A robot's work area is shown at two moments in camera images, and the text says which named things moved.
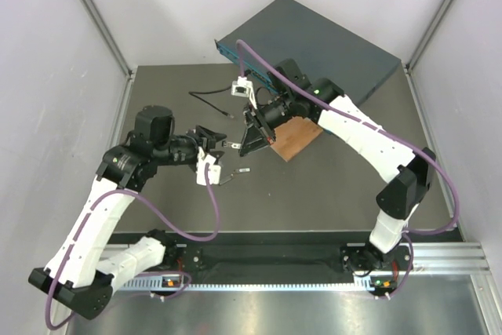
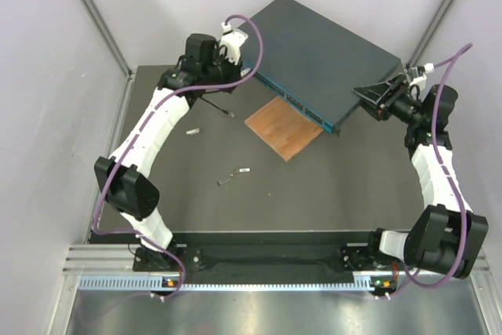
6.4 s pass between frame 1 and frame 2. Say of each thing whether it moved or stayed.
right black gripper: moved
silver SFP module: moved
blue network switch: stayed
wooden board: stayed
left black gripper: moved
